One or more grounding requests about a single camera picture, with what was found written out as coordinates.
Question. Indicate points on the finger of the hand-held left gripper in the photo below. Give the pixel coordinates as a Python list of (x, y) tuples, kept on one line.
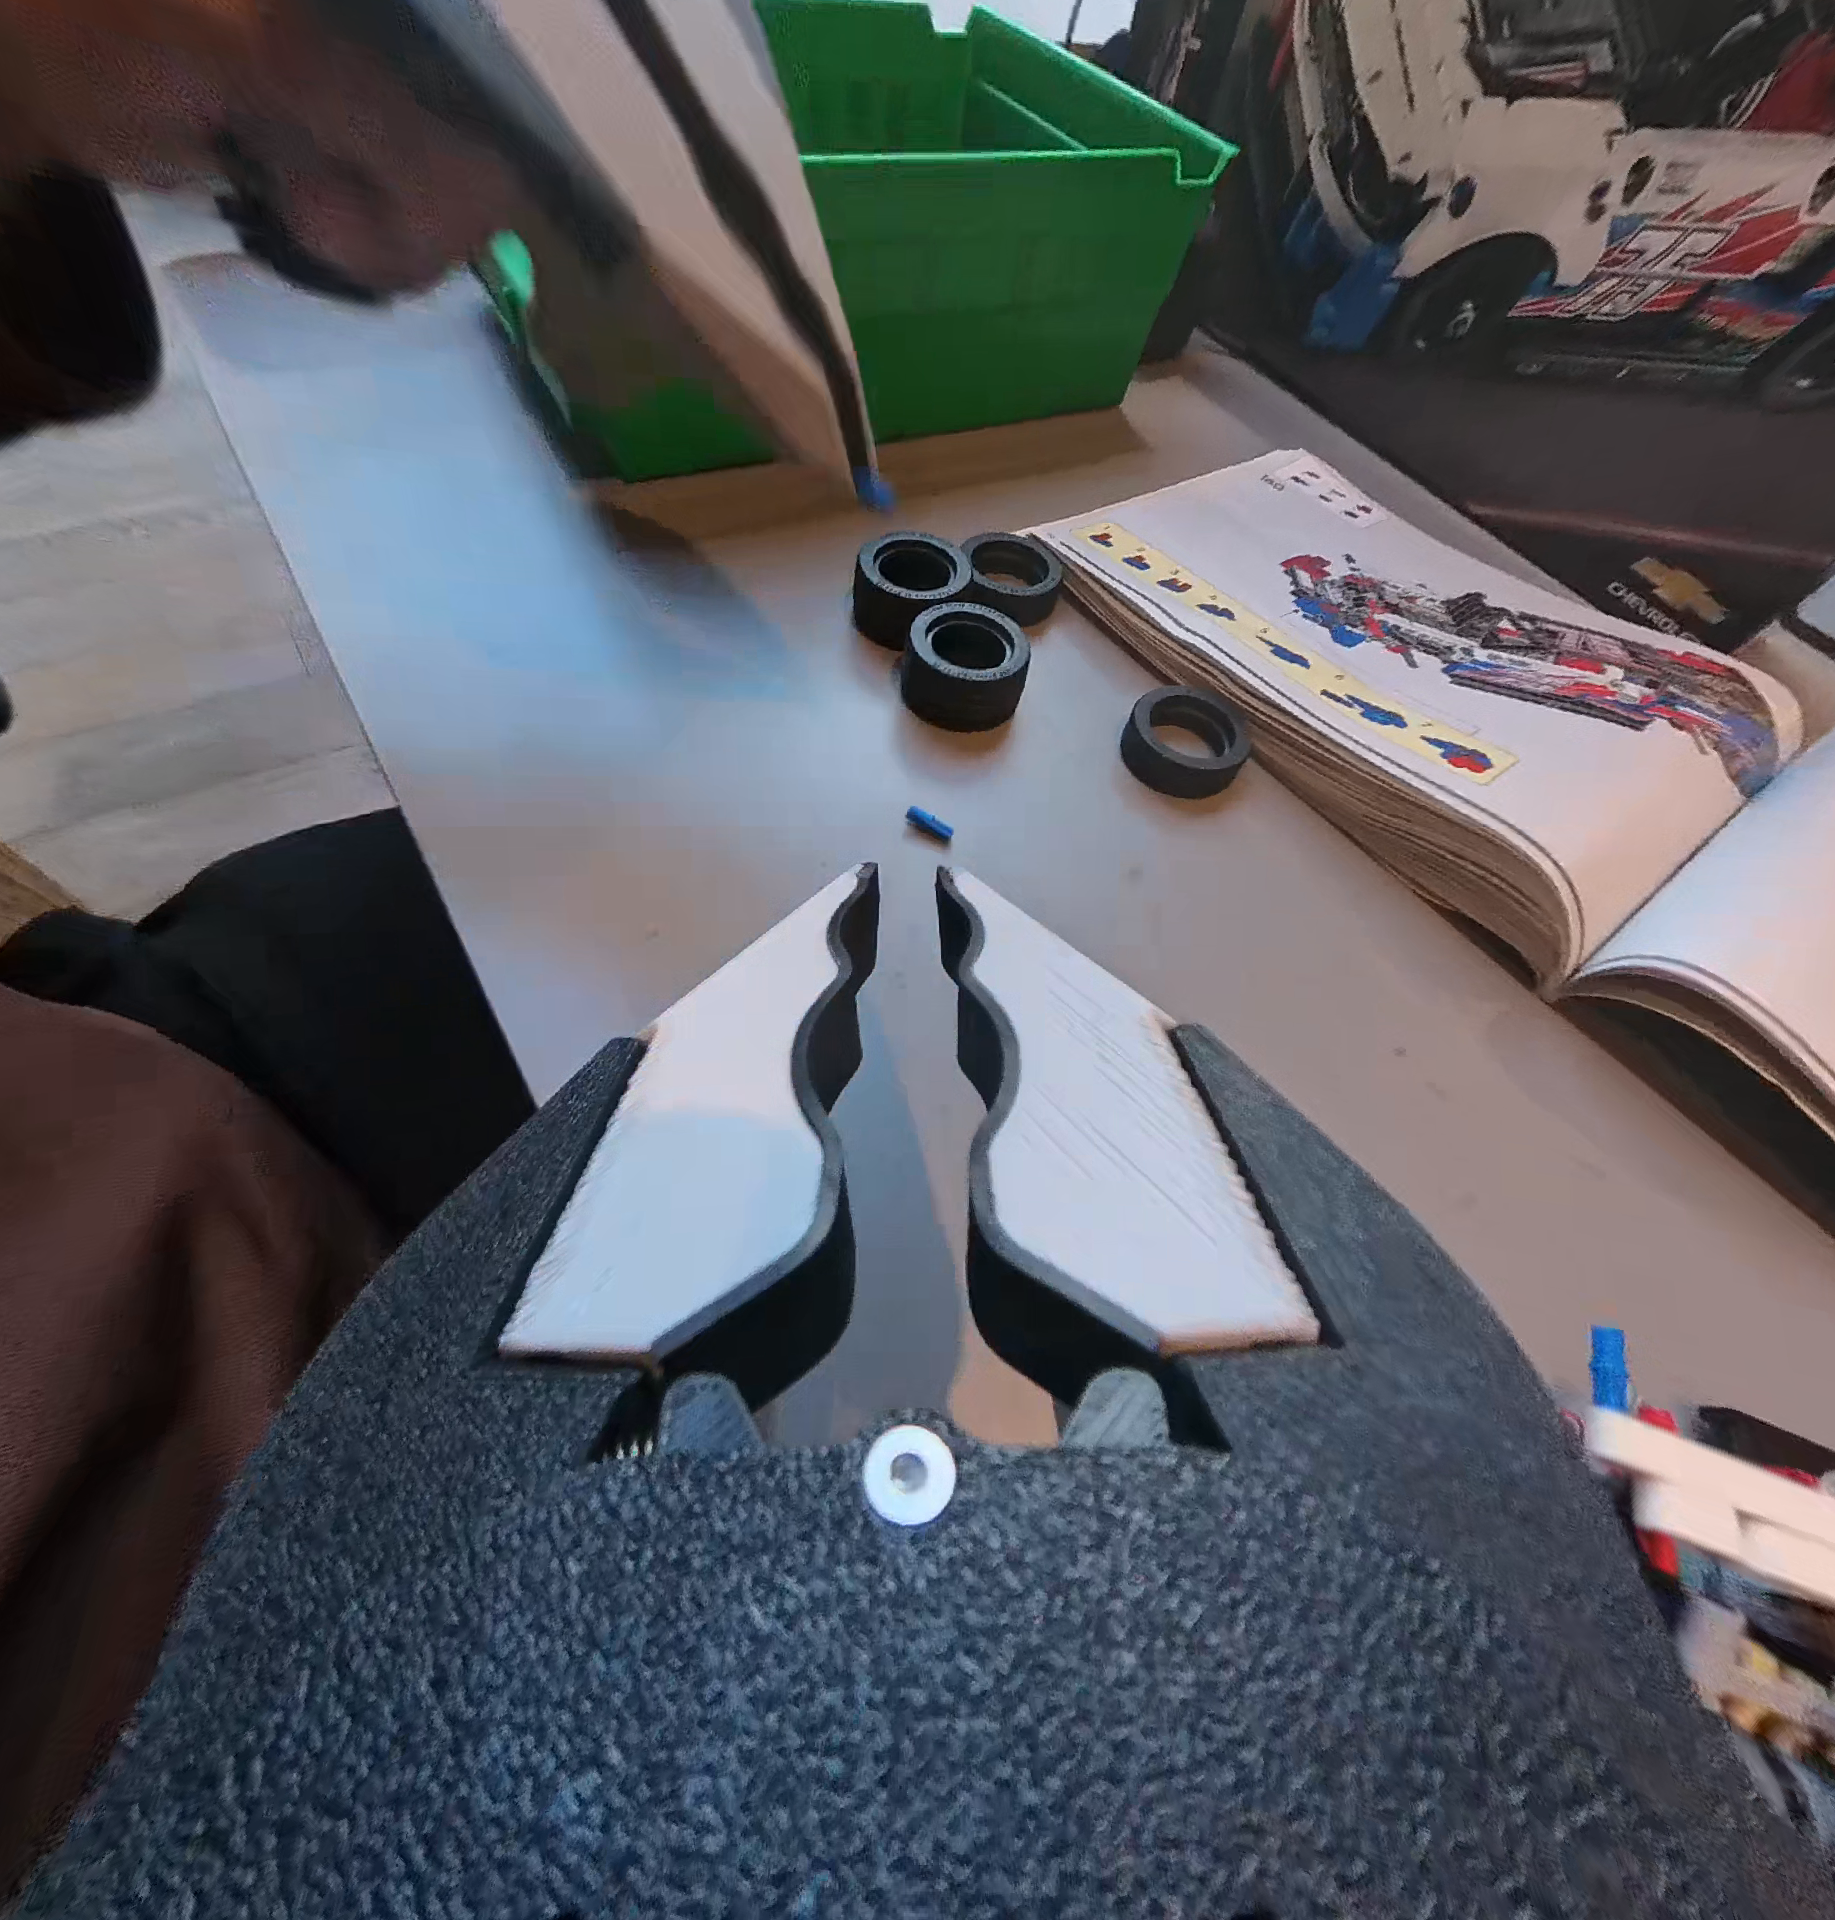
[(663, 196), (737, 121)]

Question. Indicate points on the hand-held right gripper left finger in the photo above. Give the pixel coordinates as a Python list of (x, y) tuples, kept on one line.
[(692, 1185)]

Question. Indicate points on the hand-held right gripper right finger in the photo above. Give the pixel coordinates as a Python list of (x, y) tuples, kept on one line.
[(1128, 1185)]

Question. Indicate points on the green plastic bin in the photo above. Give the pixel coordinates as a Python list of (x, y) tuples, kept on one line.
[(993, 256)]

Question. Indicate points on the blue connector pin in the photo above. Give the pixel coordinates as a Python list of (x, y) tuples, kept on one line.
[(872, 487), (928, 823)]

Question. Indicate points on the toy brick race car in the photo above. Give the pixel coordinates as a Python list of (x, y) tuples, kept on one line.
[(1742, 1516)]

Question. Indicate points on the person's left forearm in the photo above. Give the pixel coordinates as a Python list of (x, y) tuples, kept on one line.
[(48, 301)]

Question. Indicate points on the person's left hand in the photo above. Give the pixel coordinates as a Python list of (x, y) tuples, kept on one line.
[(183, 82)]

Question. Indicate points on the person's black trousers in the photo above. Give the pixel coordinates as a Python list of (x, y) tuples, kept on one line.
[(302, 991)]

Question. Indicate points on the black rubber tyre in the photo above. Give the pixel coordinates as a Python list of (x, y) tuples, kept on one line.
[(1023, 585), (966, 668), (895, 592), (1187, 742)]

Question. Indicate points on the open instruction booklet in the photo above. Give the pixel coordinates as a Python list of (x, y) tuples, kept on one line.
[(1399, 706)]

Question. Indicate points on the person's brown hoodie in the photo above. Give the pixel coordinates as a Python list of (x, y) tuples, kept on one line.
[(123, 1426)]

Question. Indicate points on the black car set box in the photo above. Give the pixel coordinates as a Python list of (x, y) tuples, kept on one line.
[(1575, 226)]

